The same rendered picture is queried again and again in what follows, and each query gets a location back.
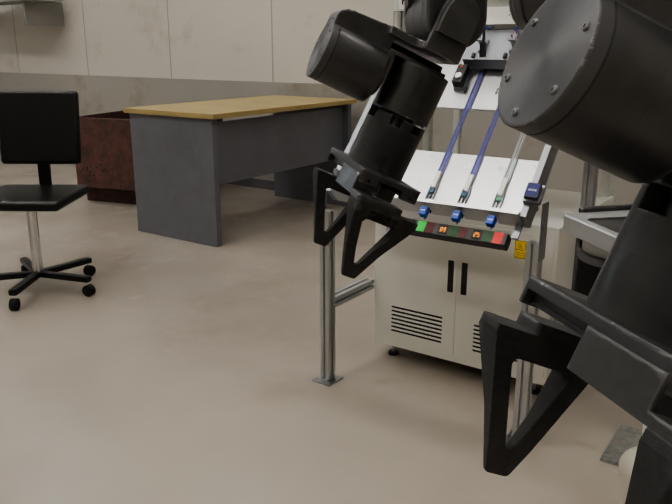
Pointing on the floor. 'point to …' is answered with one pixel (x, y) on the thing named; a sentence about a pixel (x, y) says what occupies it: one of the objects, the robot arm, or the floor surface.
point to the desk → (228, 156)
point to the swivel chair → (46, 104)
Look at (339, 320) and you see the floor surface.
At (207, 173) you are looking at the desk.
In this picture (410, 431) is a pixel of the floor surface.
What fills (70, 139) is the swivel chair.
